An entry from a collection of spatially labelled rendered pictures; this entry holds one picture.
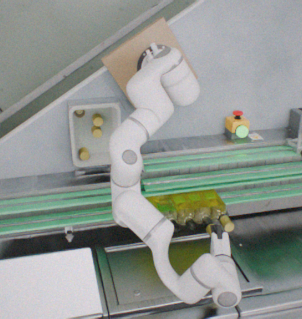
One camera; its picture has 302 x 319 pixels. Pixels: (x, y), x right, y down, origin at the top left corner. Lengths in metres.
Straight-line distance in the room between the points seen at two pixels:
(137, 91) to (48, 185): 0.55
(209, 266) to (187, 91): 0.49
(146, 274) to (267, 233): 0.53
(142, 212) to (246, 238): 0.66
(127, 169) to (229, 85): 0.70
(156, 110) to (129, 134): 0.11
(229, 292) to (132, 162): 0.41
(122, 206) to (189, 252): 0.47
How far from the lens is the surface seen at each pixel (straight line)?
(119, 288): 1.40
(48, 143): 1.63
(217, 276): 1.14
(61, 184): 1.59
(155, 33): 1.56
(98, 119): 1.54
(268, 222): 1.80
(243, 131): 1.68
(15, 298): 1.42
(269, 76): 1.78
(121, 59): 1.54
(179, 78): 1.27
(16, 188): 1.60
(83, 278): 1.44
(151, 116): 1.22
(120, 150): 1.15
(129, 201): 1.13
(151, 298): 1.36
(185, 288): 1.16
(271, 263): 1.59
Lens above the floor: 2.26
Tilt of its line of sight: 62 degrees down
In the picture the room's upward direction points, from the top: 149 degrees clockwise
